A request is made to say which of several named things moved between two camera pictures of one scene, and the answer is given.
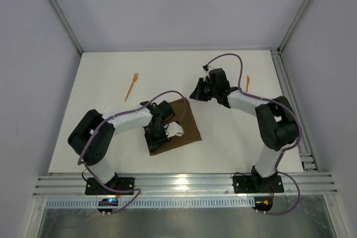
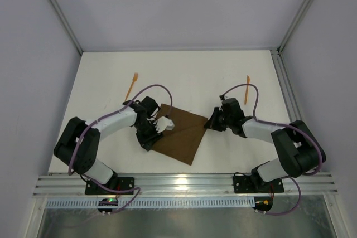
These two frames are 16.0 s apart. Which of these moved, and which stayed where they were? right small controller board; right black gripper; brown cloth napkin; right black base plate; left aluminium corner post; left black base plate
Moved: right black gripper; brown cloth napkin
Stayed: right small controller board; right black base plate; left aluminium corner post; left black base plate
